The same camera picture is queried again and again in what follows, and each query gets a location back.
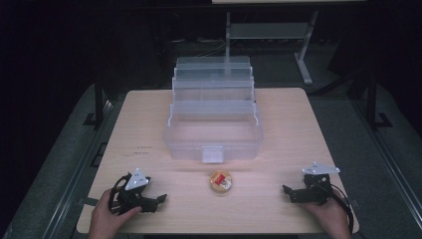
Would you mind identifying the black metal stand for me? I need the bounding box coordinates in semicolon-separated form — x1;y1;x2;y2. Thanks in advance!
83;74;107;129
363;71;393;131

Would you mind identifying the clear plastic tiered storage box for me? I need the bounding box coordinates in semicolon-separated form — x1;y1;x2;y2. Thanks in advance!
161;55;265;164

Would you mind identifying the white metal table frame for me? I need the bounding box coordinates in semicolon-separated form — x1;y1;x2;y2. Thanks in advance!
224;9;320;86

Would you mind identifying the person's left hand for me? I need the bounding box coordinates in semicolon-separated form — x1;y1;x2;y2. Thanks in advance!
87;188;142;239

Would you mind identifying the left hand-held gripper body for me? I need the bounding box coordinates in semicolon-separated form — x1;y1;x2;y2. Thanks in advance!
113;167;159;215

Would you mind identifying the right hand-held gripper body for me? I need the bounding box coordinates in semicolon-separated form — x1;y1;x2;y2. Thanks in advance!
293;161;341;206

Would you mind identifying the person's right hand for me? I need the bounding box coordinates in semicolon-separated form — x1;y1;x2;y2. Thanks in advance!
300;190;353;239

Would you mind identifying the black cable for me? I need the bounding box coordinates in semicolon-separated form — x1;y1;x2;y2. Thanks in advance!
326;184;355;235
107;173;132;215

